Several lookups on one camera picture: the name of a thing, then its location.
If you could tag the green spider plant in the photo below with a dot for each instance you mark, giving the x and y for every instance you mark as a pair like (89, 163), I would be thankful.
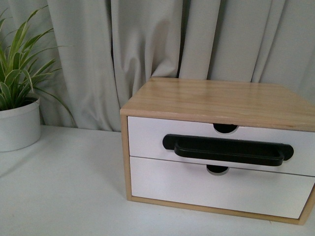
(21, 72)

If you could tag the white plant pot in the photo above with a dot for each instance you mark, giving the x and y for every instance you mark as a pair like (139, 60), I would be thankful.
(20, 127)

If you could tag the light grey curtain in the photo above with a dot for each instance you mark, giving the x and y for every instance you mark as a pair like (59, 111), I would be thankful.
(109, 48)

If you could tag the white drawer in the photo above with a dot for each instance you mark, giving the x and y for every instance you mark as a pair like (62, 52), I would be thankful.
(239, 189)
(146, 135)

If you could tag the wooden two-drawer cabinet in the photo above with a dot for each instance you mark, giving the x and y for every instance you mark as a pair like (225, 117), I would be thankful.
(226, 105)

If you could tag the black drawer handle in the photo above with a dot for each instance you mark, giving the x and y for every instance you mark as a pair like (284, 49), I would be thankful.
(229, 150)

